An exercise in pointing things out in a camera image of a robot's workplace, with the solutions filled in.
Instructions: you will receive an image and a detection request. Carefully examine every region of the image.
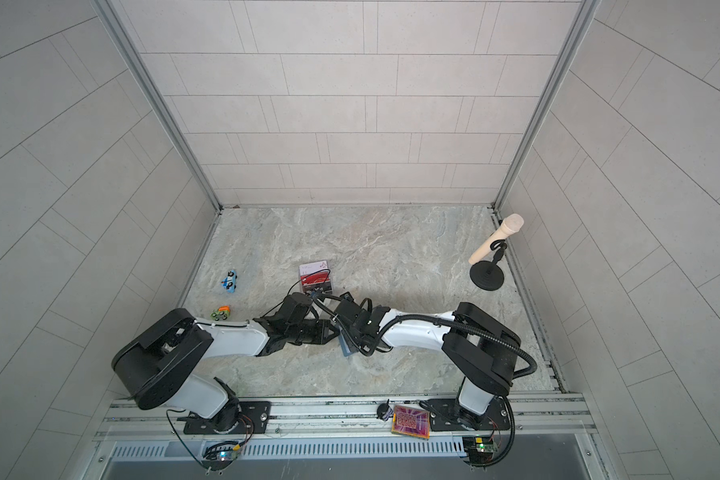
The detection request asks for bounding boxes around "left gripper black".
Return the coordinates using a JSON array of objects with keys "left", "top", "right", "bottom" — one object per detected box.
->
[{"left": 285, "top": 320, "right": 341, "bottom": 347}]

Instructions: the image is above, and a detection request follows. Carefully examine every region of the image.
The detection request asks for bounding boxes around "blue card holder wallet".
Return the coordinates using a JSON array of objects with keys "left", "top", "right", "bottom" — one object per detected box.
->
[{"left": 338, "top": 331, "right": 357, "bottom": 357}]

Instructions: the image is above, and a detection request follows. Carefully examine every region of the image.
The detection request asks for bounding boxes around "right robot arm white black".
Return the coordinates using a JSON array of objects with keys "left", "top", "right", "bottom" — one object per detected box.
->
[{"left": 320, "top": 295, "right": 538, "bottom": 431}]

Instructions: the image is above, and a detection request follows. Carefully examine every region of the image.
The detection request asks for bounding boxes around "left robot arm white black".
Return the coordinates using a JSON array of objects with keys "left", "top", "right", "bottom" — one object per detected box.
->
[{"left": 111, "top": 293, "right": 340, "bottom": 434}]

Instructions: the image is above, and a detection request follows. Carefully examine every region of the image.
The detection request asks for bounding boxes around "pink orange patterned card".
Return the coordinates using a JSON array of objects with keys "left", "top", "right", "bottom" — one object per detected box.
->
[{"left": 391, "top": 405, "right": 430, "bottom": 439}]

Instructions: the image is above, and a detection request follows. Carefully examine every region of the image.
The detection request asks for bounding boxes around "green orange toy car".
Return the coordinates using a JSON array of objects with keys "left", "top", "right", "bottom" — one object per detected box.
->
[{"left": 211, "top": 305, "right": 231, "bottom": 322}]

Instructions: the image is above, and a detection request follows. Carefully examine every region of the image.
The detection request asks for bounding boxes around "blue toy car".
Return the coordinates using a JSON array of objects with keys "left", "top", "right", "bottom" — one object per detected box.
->
[{"left": 221, "top": 270, "right": 238, "bottom": 293}]

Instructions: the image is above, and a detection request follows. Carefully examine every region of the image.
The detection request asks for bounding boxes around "small black knob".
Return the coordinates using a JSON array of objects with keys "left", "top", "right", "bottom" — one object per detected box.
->
[{"left": 376, "top": 401, "right": 394, "bottom": 422}]

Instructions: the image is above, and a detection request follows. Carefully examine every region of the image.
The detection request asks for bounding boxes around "beige microphone on stand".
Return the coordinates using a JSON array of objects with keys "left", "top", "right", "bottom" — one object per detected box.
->
[{"left": 469, "top": 214, "right": 525, "bottom": 291}]

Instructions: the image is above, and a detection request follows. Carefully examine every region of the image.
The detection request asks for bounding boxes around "left green circuit board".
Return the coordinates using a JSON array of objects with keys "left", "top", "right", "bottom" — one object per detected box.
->
[{"left": 202, "top": 441, "right": 242, "bottom": 471}]

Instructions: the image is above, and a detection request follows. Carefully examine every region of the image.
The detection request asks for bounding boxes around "green circuit board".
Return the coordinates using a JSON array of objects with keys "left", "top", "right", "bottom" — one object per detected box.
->
[
  {"left": 202, "top": 441, "right": 242, "bottom": 471},
  {"left": 462, "top": 437, "right": 498, "bottom": 467}
]

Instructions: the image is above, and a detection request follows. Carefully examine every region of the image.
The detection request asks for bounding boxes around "right green circuit board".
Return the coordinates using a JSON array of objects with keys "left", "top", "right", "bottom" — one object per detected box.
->
[{"left": 462, "top": 437, "right": 498, "bottom": 467}]

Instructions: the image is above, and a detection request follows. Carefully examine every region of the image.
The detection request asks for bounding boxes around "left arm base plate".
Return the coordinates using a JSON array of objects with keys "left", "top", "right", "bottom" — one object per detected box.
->
[{"left": 179, "top": 401, "right": 272, "bottom": 435}]

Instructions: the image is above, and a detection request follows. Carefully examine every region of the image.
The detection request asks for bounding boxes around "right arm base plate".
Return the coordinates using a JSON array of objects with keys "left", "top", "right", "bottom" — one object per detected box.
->
[{"left": 418, "top": 397, "right": 513, "bottom": 432}]

